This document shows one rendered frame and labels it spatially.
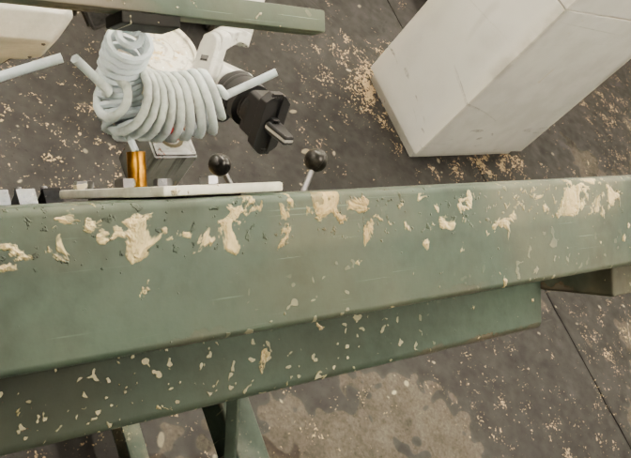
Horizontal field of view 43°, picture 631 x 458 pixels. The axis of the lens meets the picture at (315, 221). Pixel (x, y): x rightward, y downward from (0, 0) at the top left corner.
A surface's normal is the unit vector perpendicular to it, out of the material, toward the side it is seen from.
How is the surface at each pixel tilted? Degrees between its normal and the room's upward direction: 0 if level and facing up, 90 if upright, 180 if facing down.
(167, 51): 0
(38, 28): 68
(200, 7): 32
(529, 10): 90
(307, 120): 0
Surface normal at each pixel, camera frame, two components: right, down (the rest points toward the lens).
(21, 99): 0.51, -0.51
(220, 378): 0.62, 0.02
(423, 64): -0.78, 0.07
